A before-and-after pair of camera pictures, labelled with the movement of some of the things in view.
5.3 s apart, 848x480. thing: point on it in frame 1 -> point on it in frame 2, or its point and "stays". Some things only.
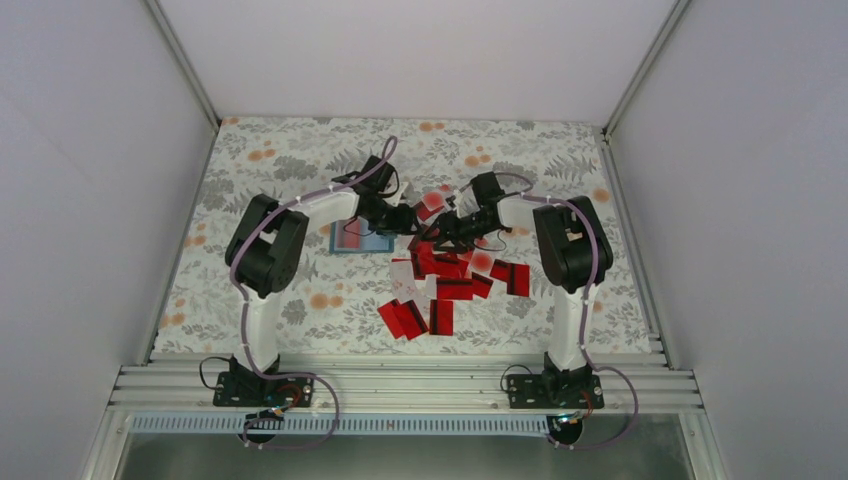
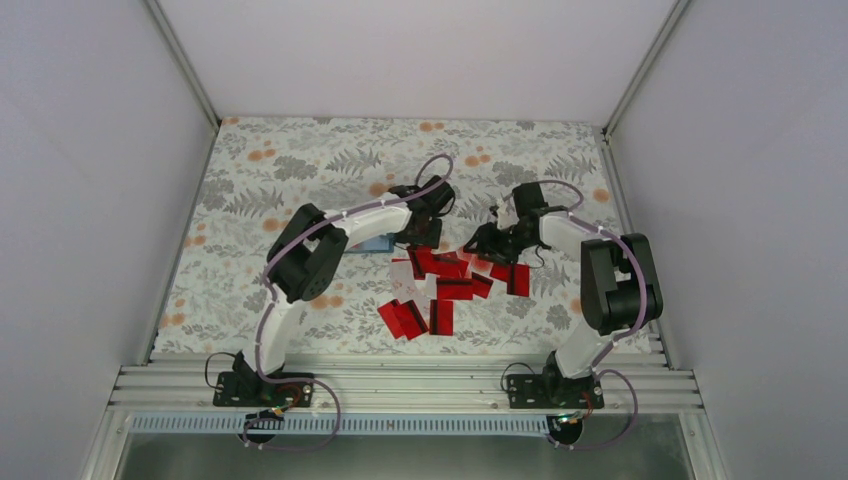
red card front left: [404, 320] stays
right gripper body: [462, 235] -> [505, 247]
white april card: [403, 284] stays
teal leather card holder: [370, 242] stays
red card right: [516, 275] stays
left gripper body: [387, 223] -> [423, 237]
